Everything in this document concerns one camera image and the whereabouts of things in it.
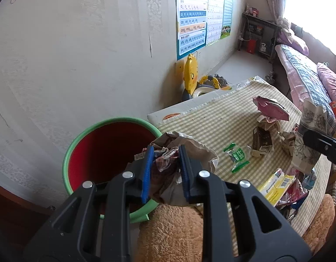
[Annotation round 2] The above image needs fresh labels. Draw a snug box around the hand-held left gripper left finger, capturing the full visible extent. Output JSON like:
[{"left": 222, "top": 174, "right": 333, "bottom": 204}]
[{"left": 23, "top": 145, "right": 155, "bottom": 262}]

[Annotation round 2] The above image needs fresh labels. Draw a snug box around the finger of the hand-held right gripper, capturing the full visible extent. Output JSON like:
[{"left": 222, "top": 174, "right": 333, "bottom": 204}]
[{"left": 303, "top": 129, "right": 336, "bottom": 174}]

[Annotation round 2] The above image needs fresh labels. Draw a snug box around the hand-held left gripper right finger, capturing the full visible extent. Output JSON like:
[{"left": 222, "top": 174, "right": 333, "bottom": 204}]
[{"left": 179, "top": 145, "right": 313, "bottom": 262}]

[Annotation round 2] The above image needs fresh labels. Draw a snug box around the brown paper bag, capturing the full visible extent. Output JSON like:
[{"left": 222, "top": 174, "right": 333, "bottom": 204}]
[{"left": 125, "top": 131, "right": 220, "bottom": 207}]

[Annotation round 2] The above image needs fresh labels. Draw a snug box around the floral paper bag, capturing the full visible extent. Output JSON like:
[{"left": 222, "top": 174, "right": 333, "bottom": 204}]
[{"left": 291, "top": 100, "right": 336, "bottom": 174}]

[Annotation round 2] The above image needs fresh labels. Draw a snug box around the red bucket with green rim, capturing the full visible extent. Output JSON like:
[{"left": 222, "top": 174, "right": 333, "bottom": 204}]
[{"left": 63, "top": 117, "right": 163, "bottom": 224}]

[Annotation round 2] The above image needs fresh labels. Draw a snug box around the pink snack wrapper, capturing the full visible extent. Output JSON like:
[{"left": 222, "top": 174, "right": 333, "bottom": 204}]
[{"left": 252, "top": 96, "right": 290, "bottom": 123}]

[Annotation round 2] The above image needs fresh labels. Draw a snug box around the green snack wrapper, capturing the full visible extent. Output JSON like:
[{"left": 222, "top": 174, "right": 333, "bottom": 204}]
[{"left": 223, "top": 143, "right": 251, "bottom": 173}]

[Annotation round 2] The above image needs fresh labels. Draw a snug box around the crumpled beige paper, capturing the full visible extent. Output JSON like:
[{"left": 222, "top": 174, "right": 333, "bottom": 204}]
[{"left": 257, "top": 115, "right": 282, "bottom": 132}]

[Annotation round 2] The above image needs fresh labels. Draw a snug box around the red foil wrapper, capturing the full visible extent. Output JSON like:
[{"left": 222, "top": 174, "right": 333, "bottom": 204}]
[{"left": 277, "top": 175, "right": 309, "bottom": 212}]

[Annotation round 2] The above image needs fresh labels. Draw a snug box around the checked beige tablecloth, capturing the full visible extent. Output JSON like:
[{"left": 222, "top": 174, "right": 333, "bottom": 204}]
[{"left": 147, "top": 76, "right": 332, "bottom": 252}]

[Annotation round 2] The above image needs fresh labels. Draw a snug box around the small brown carton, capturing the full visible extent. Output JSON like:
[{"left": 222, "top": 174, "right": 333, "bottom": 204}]
[{"left": 251, "top": 126, "right": 275, "bottom": 158}]

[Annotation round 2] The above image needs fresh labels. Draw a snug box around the brown plush fleece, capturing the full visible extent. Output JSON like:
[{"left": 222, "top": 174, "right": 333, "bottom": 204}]
[{"left": 135, "top": 194, "right": 336, "bottom": 262}]

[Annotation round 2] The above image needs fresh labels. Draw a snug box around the yellow packet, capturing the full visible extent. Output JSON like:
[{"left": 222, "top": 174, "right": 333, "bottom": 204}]
[{"left": 257, "top": 168, "right": 297, "bottom": 207}]

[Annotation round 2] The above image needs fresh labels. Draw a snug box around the pink pillow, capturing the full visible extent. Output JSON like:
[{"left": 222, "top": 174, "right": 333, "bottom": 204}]
[
  {"left": 277, "top": 29, "right": 309, "bottom": 55},
  {"left": 317, "top": 62, "right": 336, "bottom": 102}
]

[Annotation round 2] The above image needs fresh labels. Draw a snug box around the bed with plaid blanket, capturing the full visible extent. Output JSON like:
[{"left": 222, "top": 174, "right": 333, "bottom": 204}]
[{"left": 274, "top": 44, "right": 336, "bottom": 137}]

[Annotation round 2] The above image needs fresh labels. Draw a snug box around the yellow child potty seat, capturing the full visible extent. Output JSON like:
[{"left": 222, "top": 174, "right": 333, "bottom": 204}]
[{"left": 192, "top": 74, "right": 232, "bottom": 99}]

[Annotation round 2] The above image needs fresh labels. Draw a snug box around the dark metal shelf rack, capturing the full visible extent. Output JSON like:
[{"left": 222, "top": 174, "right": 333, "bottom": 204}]
[{"left": 237, "top": 11, "right": 281, "bottom": 64}]

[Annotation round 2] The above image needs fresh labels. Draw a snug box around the blue bordered wall poster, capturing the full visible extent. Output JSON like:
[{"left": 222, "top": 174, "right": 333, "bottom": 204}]
[{"left": 176, "top": 0, "right": 210, "bottom": 61}]

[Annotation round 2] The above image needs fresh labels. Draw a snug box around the green bordered wall poster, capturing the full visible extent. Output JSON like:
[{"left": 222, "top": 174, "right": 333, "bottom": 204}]
[{"left": 220, "top": 0, "right": 234, "bottom": 39}]

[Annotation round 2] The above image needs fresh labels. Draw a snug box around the white chart wall poster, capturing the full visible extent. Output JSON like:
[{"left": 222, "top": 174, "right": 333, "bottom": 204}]
[{"left": 206, "top": 0, "right": 226, "bottom": 46}]

